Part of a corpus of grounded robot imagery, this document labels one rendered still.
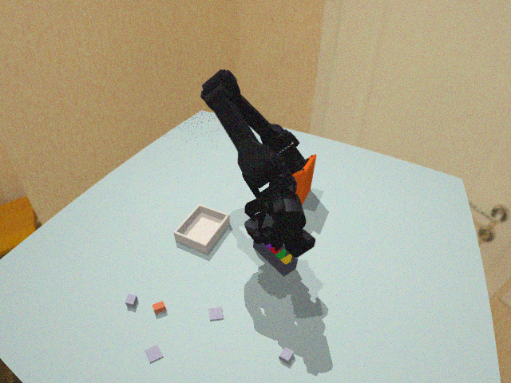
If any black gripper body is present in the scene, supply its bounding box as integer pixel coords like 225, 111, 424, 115
244, 199, 315, 258

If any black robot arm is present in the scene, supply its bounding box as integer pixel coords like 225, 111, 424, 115
200, 69, 309, 245

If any green fuse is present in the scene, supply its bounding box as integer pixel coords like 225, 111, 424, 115
275, 249, 286, 259

